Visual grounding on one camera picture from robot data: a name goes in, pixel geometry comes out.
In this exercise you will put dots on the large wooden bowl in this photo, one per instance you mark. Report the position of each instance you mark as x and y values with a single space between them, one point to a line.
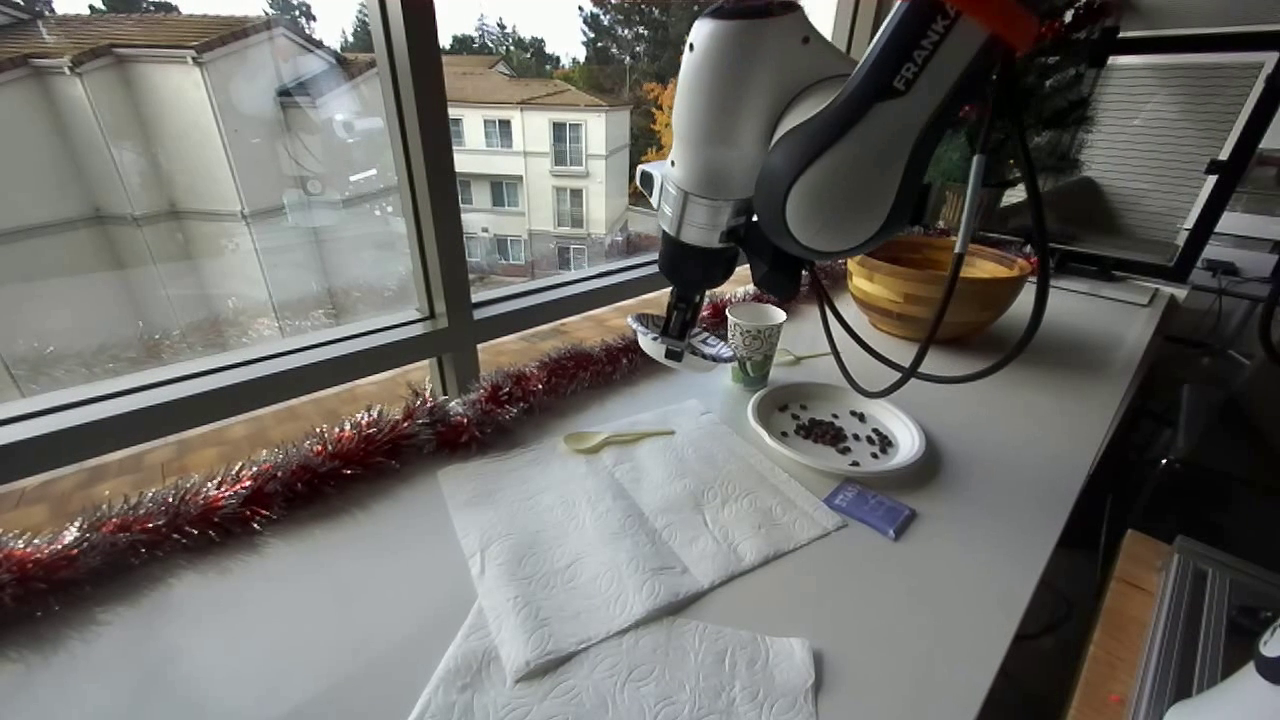
921 287

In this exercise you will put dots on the flat white paper towel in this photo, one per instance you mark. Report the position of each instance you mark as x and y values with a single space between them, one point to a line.
670 669

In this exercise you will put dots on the white paper plate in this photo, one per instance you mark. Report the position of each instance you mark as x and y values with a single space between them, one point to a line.
765 421

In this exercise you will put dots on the aluminium rail frame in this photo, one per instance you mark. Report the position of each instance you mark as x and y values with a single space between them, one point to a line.
1212 643

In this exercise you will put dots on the small blue patterned paper bowl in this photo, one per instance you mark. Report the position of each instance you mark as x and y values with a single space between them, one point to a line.
695 353

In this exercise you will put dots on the cream plastic spoon on napkin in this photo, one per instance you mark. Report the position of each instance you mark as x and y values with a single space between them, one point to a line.
596 441

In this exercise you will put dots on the cream plastic spoon near bowl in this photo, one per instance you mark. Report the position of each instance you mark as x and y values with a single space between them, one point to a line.
797 356

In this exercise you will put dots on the folded white paper towel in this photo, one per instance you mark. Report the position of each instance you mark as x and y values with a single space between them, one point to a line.
572 550

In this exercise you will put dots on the dark coffee beans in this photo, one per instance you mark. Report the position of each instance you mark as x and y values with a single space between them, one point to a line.
837 430

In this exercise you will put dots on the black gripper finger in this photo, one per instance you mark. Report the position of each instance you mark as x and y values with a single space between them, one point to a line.
678 326

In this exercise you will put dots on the small christmas tree in pot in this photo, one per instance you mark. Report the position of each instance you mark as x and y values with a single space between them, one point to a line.
1043 105

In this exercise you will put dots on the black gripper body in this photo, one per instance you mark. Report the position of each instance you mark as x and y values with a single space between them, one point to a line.
695 270

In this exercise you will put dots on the patterned paper cup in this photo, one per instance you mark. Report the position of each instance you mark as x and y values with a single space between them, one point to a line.
754 334

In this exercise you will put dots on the red silver tinsel garland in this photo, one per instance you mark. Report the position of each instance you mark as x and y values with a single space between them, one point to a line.
237 477

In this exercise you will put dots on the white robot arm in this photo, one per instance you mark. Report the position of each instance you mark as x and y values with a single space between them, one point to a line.
788 149

